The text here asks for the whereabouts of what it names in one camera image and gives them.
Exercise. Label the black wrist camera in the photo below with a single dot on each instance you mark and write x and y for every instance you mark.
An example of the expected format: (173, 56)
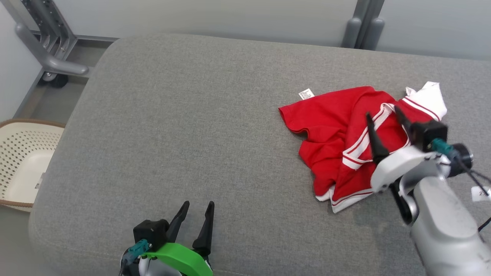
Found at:
(429, 134)
(150, 232)

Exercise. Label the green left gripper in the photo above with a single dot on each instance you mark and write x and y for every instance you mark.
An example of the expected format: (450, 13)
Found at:
(188, 260)

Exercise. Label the cream perforated laundry basket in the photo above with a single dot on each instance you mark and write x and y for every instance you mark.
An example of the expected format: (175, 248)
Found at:
(23, 168)

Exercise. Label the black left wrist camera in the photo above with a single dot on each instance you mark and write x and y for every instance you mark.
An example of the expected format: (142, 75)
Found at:
(150, 232)

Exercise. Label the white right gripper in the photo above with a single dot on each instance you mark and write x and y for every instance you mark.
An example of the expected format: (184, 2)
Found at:
(395, 166)

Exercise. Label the red white-sleeved Bulls t-shirt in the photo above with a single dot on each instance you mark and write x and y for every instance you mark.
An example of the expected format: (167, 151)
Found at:
(330, 130)

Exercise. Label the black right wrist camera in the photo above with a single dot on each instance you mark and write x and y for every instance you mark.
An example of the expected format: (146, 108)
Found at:
(429, 134)

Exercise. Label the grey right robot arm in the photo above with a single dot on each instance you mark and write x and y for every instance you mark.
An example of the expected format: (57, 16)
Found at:
(445, 230)

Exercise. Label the grey metal wheeled frame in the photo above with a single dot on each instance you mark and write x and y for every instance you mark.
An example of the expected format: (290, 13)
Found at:
(46, 42)

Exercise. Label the grey metal partition post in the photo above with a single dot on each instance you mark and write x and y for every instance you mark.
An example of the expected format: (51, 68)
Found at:
(362, 27)

